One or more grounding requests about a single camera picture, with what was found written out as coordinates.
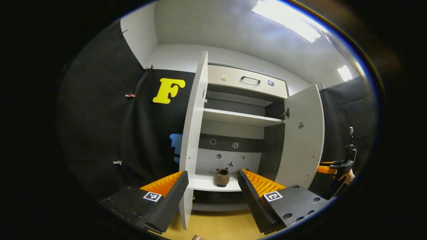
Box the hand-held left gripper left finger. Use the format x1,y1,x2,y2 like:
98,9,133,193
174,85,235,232
99,171,189,234

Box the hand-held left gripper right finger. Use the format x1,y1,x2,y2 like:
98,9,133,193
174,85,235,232
237,169,330,235

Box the grey shoe cabinet door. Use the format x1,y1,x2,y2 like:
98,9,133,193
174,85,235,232
274,84,325,190
179,51,208,230

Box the grey shoe cabinet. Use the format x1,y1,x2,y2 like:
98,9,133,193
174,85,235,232
192,63,289,212

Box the white cabinet shelf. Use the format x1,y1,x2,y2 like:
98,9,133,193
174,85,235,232
203,108,286,127
193,173,242,192

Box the grey cabinet drawer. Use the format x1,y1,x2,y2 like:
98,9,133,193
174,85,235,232
207,64,288,99

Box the small ceiling light panel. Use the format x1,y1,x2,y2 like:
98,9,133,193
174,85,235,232
337,65,353,82

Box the large ceiling light panel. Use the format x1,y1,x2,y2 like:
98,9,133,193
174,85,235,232
252,0,329,43

